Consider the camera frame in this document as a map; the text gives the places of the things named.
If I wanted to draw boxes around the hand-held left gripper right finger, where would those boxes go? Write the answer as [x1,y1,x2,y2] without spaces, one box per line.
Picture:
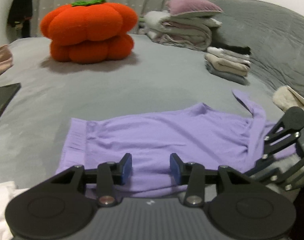
[169,152,253,207]

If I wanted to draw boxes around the black tablet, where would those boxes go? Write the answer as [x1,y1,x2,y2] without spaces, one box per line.
[0,82,22,124]

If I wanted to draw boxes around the grey quilted headboard cover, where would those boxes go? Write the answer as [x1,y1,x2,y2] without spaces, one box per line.
[207,0,304,103]

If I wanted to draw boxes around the black folded garment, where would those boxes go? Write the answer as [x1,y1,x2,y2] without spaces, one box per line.
[217,44,251,55]

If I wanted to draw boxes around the orange pumpkin plush cushion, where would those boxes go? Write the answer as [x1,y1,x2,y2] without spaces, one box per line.
[40,0,139,64]

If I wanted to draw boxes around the cream paper booklet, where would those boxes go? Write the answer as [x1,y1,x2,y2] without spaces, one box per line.
[287,85,304,107]

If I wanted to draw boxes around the beige folded garment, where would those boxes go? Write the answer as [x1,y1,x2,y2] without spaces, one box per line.
[204,54,250,77]

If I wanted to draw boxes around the white folded garment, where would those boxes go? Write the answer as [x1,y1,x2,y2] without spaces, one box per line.
[206,46,251,65]

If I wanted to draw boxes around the purple pillow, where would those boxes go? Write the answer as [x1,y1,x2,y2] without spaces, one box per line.
[165,0,223,15]

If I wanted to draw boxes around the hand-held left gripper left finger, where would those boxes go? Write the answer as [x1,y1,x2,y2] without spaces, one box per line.
[51,152,133,207]

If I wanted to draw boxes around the black hanging garment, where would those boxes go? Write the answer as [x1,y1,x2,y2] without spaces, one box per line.
[7,0,34,38]

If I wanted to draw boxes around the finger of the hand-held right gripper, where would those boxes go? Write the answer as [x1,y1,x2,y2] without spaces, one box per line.
[245,155,304,192]
[254,120,302,167]

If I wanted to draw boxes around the white plush toy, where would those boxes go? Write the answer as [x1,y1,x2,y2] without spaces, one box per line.
[272,86,296,112]

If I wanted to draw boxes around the white cloth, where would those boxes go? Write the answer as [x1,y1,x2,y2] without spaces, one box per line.
[0,180,25,240]

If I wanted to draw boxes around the lilac pants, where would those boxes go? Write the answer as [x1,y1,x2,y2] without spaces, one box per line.
[54,89,296,198]

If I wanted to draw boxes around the grey folded sweater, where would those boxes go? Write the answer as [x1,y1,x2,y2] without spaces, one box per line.
[208,66,248,85]

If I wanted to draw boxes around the folded duvet with pink pillow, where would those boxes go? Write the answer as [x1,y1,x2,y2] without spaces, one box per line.
[138,10,222,50]

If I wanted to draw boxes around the beige pink crumpled garment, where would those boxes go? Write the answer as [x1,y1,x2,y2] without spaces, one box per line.
[0,44,14,77]

